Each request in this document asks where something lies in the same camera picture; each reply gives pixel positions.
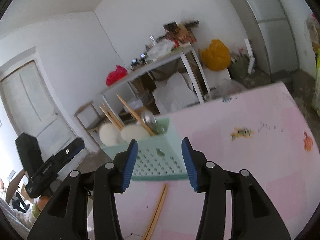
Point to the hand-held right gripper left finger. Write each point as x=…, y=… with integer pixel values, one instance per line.
x=130, y=165

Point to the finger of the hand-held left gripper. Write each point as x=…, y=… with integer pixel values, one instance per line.
x=73, y=148

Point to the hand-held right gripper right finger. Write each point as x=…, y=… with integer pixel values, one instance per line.
x=189, y=165

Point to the green perforated plastic basket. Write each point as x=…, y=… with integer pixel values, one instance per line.
x=160, y=160

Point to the wooden chopstick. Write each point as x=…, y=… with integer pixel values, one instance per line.
x=130, y=109
x=152, y=215
x=112, y=115
x=158, y=214
x=108, y=118

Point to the metal spoon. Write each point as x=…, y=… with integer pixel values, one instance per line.
x=149, y=120

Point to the person's left forearm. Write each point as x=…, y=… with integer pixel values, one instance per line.
x=15, y=186

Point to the person's body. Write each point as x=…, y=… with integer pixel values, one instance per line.
x=21, y=205

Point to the wooden chair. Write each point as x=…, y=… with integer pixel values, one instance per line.
x=86, y=108

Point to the pink printed tablecloth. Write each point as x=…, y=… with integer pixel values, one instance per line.
x=237, y=180

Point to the grey flat box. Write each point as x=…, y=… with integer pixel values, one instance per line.
x=133, y=106

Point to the white door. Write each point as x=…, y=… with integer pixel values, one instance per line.
x=30, y=105

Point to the red plastic bag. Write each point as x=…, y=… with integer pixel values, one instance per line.
x=116, y=76

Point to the crumpled clear bag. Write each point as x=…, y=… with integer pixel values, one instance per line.
x=230, y=88

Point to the white foam box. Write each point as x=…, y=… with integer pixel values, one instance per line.
x=216, y=78

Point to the white table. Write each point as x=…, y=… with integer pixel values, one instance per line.
x=155, y=64

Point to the black devices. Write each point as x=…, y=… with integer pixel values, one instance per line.
x=138, y=60

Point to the dark green bag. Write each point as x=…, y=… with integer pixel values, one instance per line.
x=238, y=65

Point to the yellow plastic bag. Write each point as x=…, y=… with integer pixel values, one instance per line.
x=216, y=55

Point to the clear plastic bag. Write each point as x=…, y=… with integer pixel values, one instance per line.
x=161, y=49

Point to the clear bottle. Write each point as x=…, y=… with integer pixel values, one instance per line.
x=152, y=40

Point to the brown box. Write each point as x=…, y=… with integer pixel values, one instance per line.
x=170, y=28

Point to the grey refrigerator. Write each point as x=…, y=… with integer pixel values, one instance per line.
x=272, y=42

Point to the white printed sack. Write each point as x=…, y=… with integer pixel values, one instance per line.
x=317, y=85

